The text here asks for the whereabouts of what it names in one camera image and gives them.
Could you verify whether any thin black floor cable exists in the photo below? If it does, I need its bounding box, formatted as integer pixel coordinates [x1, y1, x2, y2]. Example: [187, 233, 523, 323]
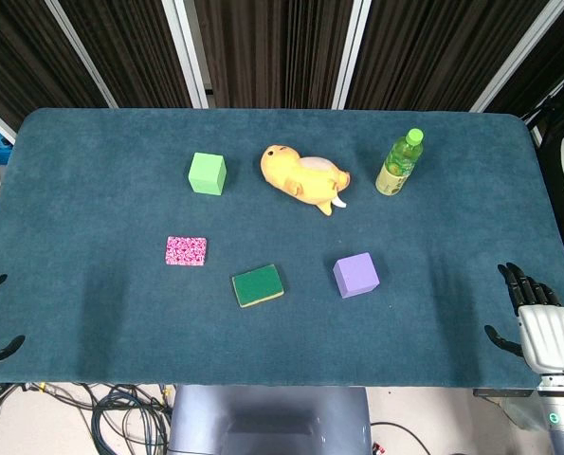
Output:
[371, 420, 432, 455]

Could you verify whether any green and yellow sponge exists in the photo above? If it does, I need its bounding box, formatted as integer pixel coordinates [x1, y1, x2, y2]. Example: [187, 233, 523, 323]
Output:
[231, 264, 285, 309]

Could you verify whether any purple foam cube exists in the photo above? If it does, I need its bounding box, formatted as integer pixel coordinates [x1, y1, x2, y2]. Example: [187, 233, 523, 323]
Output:
[332, 251, 381, 300]

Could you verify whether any green tea bottle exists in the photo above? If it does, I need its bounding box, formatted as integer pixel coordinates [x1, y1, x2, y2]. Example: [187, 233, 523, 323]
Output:
[374, 127, 426, 196]

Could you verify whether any dark pleated curtain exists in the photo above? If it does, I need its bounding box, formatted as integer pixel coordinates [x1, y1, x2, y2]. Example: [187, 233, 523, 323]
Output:
[0, 0, 564, 132]

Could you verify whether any teal velvet table cloth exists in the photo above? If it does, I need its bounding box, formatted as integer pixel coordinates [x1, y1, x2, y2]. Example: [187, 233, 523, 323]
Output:
[0, 107, 564, 390]

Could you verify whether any yellow plush toy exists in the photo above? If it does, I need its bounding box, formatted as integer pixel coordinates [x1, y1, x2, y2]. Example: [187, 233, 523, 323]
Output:
[260, 144, 352, 217]

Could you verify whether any black flat box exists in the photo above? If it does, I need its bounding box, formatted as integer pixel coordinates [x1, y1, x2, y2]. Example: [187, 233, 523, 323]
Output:
[473, 388, 534, 398]

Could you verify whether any pink patterned sponge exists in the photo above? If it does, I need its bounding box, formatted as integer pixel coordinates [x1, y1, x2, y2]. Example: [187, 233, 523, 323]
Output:
[165, 235, 209, 268]

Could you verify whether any green foam cube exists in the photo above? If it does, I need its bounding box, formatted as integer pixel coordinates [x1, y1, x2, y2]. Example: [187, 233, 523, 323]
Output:
[187, 152, 227, 195]

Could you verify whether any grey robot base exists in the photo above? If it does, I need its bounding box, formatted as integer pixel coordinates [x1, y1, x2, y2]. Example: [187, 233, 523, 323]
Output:
[167, 384, 373, 455]

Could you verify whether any black floor cable bundle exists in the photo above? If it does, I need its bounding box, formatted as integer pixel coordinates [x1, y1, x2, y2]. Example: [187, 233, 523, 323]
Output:
[0, 381, 174, 455]

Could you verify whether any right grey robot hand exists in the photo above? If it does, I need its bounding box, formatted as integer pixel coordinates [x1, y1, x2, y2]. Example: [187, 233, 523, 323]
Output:
[483, 262, 564, 378]

